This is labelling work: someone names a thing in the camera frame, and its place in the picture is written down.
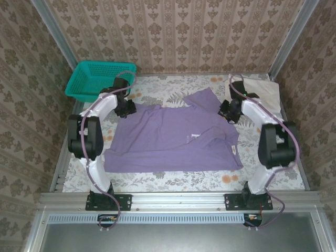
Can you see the floral tablecloth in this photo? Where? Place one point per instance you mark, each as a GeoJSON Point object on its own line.
{"type": "Point", "coordinates": [183, 181]}

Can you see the teal plastic basket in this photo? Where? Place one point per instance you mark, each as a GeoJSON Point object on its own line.
{"type": "Point", "coordinates": [86, 78]}

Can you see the aluminium frame post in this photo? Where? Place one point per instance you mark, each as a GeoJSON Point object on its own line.
{"type": "Point", "coordinates": [54, 31]}
{"type": "Point", "coordinates": [295, 31]}

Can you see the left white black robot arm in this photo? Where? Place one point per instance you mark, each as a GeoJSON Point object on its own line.
{"type": "Point", "coordinates": [98, 168]}

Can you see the long aluminium mounting rail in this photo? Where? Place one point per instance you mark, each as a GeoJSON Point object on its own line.
{"type": "Point", "coordinates": [178, 202]}

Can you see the grey metal panel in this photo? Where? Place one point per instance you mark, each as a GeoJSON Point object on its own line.
{"type": "Point", "coordinates": [178, 239]}

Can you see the left arm's black base plate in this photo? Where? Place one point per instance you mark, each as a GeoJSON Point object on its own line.
{"type": "Point", "coordinates": [123, 202]}

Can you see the black controller board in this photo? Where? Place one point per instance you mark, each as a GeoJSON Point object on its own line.
{"type": "Point", "coordinates": [106, 220]}
{"type": "Point", "coordinates": [253, 220]}

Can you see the white folded t-shirt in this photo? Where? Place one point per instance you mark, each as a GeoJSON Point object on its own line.
{"type": "Point", "coordinates": [265, 92]}

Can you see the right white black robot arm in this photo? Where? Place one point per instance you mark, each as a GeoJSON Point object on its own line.
{"type": "Point", "coordinates": [258, 181]}

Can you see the purple t-shirt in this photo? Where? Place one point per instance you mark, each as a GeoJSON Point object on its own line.
{"type": "Point", "coordinates": [162, 141]}

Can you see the right arm's black base plate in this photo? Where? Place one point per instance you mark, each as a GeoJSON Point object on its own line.
{"type": "Point", "coordinates": [233, 202]}

